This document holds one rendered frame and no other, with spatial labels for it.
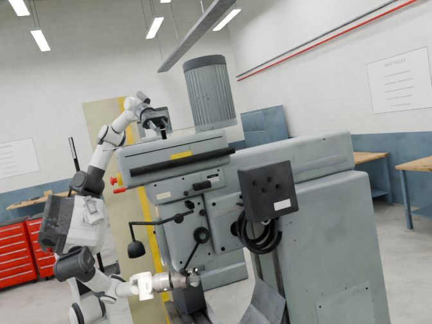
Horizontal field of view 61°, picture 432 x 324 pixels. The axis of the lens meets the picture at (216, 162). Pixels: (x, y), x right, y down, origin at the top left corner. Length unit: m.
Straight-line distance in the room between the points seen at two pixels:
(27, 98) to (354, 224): 9.78
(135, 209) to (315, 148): 2.03
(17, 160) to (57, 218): 8.96
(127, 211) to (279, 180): 2.18
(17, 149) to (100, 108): 7.56
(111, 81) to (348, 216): 9.48
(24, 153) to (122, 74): 3.33
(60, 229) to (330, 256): 1.24
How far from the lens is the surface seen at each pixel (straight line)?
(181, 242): 1.63
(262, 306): 2.01
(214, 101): 1.63
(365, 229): 1.88
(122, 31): 11.12
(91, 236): 1.87
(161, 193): 1.55
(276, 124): 8.95
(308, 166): 1.80
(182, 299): 2.20
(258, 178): 1.40
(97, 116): 3.37
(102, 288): 1.97
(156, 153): 1.52
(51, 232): 1.87
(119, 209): 3.41
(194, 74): 1.65
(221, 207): 1.62
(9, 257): 6.58
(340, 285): 1.87
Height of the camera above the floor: 1.92
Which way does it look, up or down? 6 degrees down
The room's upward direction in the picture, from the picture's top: 11 degrees counter-clockwise
